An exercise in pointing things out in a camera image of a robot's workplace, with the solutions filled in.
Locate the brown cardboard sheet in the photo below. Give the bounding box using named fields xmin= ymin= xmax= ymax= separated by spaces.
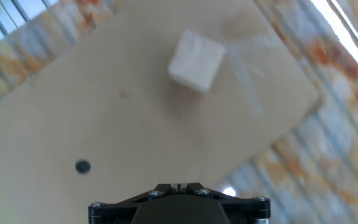
xmin=0 ymin=0 xmax=320 ymax=224

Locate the pale wooden cube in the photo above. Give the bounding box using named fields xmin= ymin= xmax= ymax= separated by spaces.
xmin=167 ymin=29 xmax=227 ymax=95

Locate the clear tape patch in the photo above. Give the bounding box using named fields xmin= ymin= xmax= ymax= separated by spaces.
xmin=221 ymin=7 xmax=275 ymax=118

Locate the marble pattern plastic sheet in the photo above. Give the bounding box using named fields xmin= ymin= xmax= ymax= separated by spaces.
xmin=0 ymin=0 xmax=358 ymax=224

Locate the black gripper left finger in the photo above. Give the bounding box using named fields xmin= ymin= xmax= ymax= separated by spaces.
xmin=88 ymin=182 xmax=180 ymax=224

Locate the black round sticker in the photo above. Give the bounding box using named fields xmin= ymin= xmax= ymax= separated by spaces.
xmin=75 ymin=159 xmax=92 ymax=175

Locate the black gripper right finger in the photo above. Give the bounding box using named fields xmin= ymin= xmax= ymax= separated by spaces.
xmin=178 ymin=182 xmax=272 ymax=224

